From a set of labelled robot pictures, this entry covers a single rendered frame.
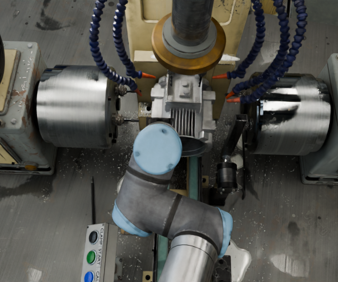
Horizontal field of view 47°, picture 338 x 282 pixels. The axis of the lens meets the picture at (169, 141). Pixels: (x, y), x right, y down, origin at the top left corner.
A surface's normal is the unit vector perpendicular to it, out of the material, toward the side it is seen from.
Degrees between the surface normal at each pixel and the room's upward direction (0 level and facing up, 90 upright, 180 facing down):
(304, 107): 21
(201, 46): 0
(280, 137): 62
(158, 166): 25
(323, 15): 0
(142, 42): 90
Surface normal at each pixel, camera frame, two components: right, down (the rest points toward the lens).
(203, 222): 0.15, -0.76
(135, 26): -0.03, 0.91
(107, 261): 0.80, -0.22
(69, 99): 0.01, -0.06
